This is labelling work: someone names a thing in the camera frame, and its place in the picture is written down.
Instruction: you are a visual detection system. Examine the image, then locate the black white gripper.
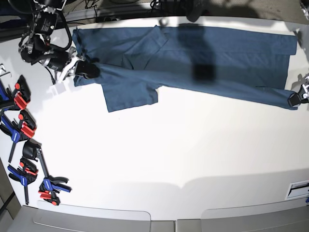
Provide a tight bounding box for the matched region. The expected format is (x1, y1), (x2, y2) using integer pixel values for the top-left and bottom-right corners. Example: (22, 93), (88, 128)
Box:
(40, 47), (100, 81)
(288, 75), (309, 107)

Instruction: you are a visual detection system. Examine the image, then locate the dark blue T-shirt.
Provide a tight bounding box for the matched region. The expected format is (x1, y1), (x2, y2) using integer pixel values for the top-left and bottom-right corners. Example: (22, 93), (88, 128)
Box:
(72, 26), (297, 112)

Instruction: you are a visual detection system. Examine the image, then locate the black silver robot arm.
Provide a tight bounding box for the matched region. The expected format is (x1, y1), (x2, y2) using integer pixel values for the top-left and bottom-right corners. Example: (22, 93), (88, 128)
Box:
(18, 0), (99, 81)
(288, 0), (309, 107)

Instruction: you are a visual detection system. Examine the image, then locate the blue red bar clamp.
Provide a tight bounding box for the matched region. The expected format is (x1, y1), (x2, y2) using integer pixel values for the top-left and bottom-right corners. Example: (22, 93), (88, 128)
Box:
(7, 157), (38, 205)
(0, 75), (31, 115)
(0, 109), (37, 163)
(23, 140), (71, 205)

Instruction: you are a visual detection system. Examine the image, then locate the white label plate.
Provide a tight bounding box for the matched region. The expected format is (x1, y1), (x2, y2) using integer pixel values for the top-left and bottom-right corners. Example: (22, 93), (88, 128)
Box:
(285, 180), (309, 200)

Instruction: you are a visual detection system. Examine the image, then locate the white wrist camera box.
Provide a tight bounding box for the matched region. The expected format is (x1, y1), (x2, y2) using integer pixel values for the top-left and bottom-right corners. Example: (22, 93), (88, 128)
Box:
(46, 82), (67, 96)

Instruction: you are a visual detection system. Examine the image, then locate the black hanging camera mount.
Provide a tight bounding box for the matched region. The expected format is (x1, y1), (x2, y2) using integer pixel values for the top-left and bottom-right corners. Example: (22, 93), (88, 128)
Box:
(185, 0), (207, 22)

